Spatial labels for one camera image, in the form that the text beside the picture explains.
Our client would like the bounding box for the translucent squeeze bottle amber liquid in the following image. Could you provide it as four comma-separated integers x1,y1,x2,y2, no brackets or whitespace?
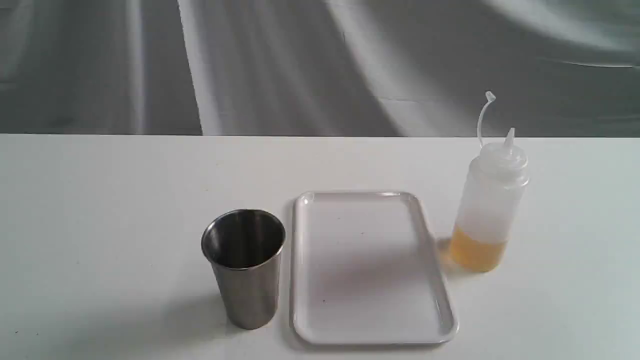
449,91,530,272

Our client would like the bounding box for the stainless steel cup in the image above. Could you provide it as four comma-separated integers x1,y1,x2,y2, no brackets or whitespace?
200,209,286,330

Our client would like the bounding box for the white plastic tray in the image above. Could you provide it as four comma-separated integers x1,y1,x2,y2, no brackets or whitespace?
289,191,459,347

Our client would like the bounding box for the grey backdrop cloth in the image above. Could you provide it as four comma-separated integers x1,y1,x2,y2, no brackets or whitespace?
1,0,639,137

